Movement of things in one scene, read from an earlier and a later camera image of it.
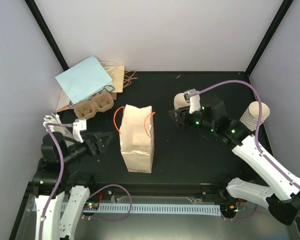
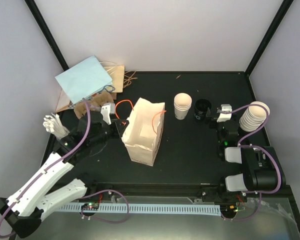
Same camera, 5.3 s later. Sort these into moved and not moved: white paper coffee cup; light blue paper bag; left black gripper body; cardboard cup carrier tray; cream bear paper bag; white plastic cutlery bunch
Moved: left black gripper body; cream bear paper bag
Not moved: cardboard cup carrier tray; white paper coffee cup; light blue paper bag; white plastic cutlery bunch
